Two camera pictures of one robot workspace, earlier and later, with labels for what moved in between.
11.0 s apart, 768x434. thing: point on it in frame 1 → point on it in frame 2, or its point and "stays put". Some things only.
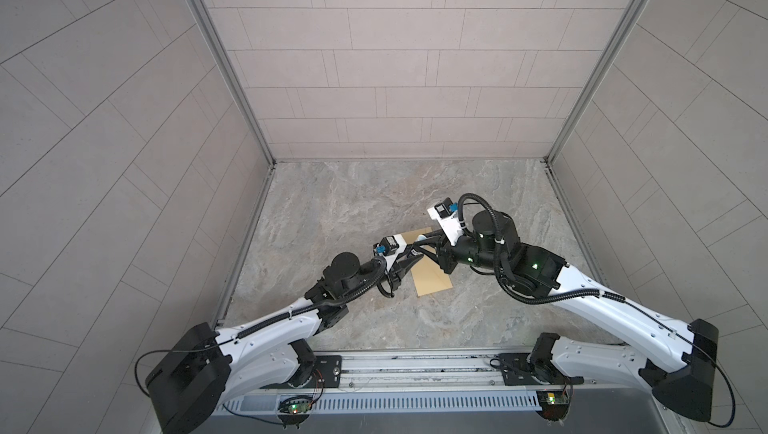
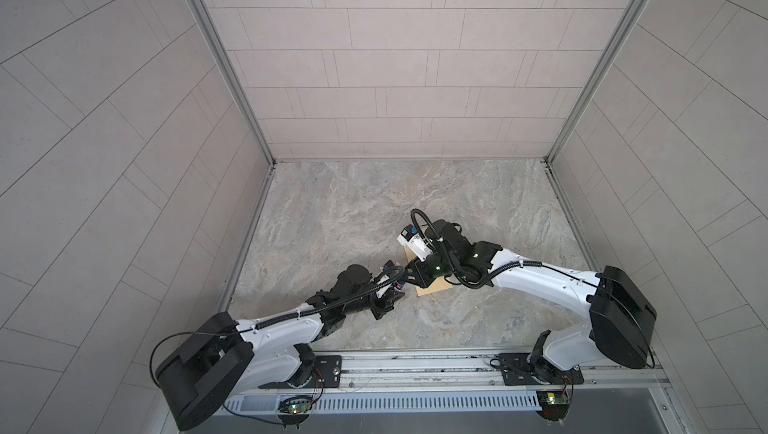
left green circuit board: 296,406 stays put
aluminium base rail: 431,371 stays put
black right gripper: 444,251 → 416,275
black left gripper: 396,276 → 385,301
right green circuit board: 554,404 stays put
